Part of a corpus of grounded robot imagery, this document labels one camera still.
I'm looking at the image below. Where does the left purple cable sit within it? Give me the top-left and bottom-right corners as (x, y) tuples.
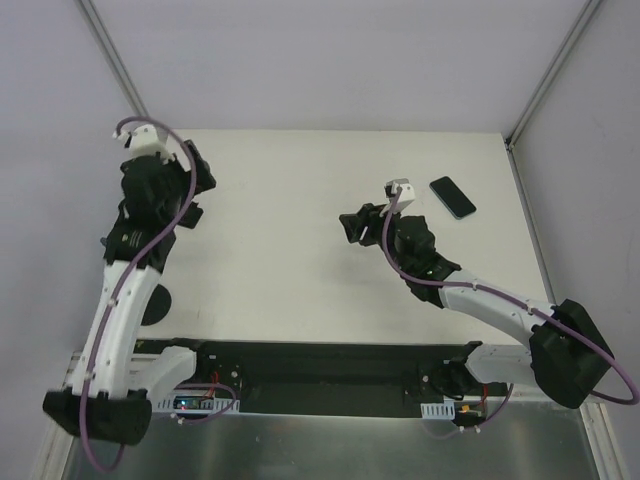
(79, 116), (239, 474)

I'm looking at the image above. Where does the left white slotted cable duct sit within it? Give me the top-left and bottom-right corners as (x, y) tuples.
(153, 394), (240, 415)

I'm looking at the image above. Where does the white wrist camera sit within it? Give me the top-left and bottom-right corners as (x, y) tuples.
(112, 124), (176, 163)
(383, 178), (416, 212)

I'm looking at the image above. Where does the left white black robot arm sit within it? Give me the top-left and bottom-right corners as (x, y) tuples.
(43, 140), (216, 446)

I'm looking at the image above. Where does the black round-base phone stand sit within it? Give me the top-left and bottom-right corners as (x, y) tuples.
(141, 284), (172, 326)

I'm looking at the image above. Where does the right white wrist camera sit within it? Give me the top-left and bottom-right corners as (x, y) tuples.
(383, 178), (416, 212)

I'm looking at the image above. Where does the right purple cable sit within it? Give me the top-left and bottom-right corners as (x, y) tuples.
(382, 192), (640, 440)

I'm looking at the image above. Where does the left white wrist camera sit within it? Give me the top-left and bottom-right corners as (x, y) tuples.
(112, 124), (176, 163)

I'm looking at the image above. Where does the aluminium frame post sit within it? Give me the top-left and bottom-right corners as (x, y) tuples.
(504, 0), (606, 152)
(74, 0), (148, 116)

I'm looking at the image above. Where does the right white slotted cable duct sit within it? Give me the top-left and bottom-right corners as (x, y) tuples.
(420, 400), (456, 421)

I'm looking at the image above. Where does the white slotted cable duct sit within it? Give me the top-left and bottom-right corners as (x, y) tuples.
(420, 400), (456, 421)
(153, 394), (240, 415)

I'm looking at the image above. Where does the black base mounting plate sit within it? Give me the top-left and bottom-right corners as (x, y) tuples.
(135, 338), (508, 418)

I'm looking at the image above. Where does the black folding phone stand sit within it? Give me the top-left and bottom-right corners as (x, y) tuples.
(178, 202), (204, 230)

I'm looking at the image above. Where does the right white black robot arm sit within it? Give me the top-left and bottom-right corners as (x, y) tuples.
(339, 203), (613, 409)

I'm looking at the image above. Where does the front aluminium rail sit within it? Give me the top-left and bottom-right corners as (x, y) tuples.
(69, 343), (608, 409)

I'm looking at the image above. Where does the left aluminium frame post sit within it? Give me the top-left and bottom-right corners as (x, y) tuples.
(74, 0), (148, 116)

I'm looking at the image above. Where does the purple cable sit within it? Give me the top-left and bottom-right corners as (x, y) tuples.
(382, 192), (640, 440)
(79, 116), (239, 474)

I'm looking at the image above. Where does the right aluminium frame post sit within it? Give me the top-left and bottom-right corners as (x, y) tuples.
(504, 0), (606, 152)

